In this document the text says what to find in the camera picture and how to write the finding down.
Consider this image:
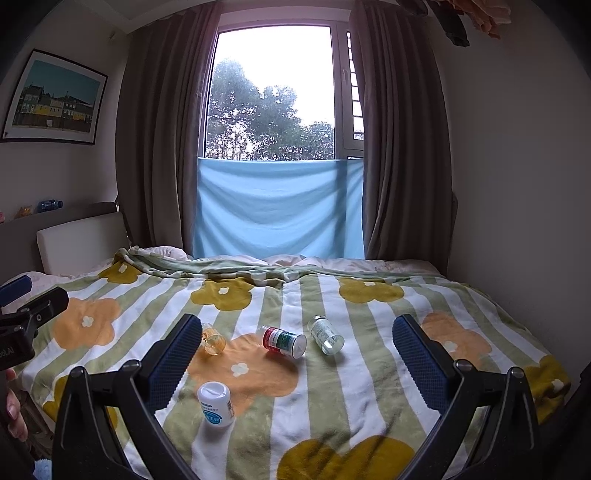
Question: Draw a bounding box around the white framed window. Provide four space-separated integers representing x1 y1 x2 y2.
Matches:
198 22 368 163

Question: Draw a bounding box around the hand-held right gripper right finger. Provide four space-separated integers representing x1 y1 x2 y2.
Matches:
392 314 542 480

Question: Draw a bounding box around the brown curtain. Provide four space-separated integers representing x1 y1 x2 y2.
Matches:
348 0 461 278
115 4 223 259

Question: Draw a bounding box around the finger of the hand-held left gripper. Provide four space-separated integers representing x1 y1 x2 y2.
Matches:
0 286 70 344
0 273 34 309

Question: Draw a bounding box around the dark hanging garment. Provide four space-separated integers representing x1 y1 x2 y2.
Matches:
431 0 472 48

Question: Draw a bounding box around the pink hanging garment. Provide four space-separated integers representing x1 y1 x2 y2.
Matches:
455 0 502 40

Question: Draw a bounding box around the red green bottle white cap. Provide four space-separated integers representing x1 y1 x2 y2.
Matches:
261 325 308 358

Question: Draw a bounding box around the grey headboard shelf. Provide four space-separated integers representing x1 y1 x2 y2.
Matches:
0 201 122 241

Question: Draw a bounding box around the white plastic bottle blue label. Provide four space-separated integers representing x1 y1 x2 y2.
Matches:
197 381 236 429

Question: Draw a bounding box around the small amber glass cup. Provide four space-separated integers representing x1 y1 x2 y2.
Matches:
201 323 227 356

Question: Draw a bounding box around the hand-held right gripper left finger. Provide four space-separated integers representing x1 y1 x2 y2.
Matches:
52 313 204 480

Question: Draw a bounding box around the striped floral blanket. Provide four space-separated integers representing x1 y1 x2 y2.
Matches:
0 247 573 480

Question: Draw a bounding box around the clear bottle green label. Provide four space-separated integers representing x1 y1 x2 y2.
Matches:
308 316 345 356

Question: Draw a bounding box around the framed picture of houses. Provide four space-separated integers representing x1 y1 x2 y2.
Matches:
0 48 110 147

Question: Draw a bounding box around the white padded headboard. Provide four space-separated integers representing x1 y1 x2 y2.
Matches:
37 212 136 278

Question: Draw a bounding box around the person's left hand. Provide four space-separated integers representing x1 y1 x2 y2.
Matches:
6 368 29 441

